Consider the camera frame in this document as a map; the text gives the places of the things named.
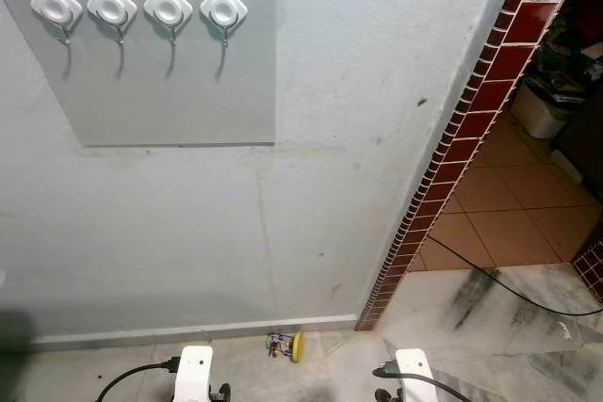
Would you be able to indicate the small yellow disc toy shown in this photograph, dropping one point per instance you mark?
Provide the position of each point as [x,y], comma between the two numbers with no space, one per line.
[297,346]

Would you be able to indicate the white storage bin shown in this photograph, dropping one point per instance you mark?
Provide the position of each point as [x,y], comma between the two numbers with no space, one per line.
[537,110]

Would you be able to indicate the dark cabinet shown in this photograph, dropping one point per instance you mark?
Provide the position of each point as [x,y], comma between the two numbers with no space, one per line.
[584,138]

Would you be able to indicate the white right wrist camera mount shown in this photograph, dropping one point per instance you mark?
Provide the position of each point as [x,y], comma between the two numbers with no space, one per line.
[413,378]

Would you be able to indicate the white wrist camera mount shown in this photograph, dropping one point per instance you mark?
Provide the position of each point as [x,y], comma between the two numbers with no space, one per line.
[194,374]
[413,378]

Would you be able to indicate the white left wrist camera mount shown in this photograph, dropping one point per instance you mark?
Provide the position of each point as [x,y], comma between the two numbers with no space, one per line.
[194,374]

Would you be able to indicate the low red tiled wall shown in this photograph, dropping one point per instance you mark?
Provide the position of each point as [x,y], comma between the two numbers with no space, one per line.
[592,265]

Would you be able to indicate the grey wall board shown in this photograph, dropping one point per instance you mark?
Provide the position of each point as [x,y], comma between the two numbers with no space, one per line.
[188,101]

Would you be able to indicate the red tiled wall edge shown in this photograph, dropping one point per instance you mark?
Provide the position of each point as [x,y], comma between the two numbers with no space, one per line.
[504,63]

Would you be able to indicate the white wall hook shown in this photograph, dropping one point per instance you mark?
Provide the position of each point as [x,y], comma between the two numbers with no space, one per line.
[111,4]
[168,4]
[55,2]
[223,7]

